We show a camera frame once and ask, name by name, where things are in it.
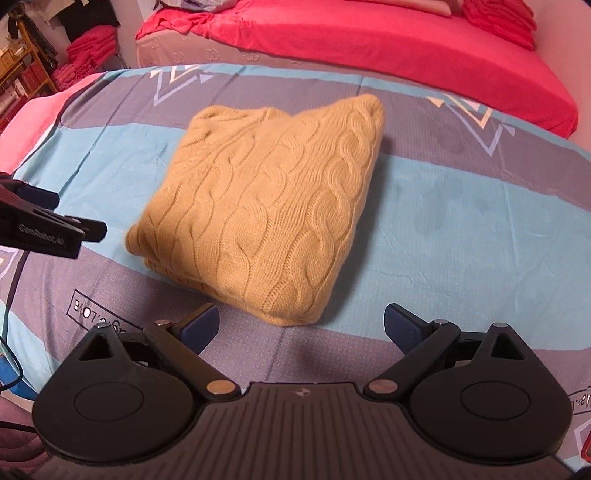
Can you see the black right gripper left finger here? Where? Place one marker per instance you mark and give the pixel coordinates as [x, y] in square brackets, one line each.
[179, 344]

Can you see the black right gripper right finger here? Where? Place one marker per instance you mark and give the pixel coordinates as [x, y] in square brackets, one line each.
[425, 347]

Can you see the tan cable-knit cardigan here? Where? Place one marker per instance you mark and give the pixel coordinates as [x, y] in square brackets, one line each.
[258, 208]

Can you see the hanging clothes on rack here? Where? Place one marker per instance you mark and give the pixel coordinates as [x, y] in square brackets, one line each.
[78, 17]

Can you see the light blue crumpled clothes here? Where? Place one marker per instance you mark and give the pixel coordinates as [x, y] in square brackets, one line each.
[197, 6]

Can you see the pink fleece blanket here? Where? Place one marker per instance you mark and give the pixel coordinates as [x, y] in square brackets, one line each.
[33, 122]

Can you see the blue grey patterned bedsheet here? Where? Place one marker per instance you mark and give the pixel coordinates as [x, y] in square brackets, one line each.
[472, 216]

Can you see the wooden bookshelf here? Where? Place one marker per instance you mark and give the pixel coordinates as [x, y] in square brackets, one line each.
[23, 74]

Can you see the stack of pink towels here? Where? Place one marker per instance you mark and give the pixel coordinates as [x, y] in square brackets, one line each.
[86, 55]

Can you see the folded red knit blanket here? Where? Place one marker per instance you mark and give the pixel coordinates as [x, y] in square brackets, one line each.
[511, 20]

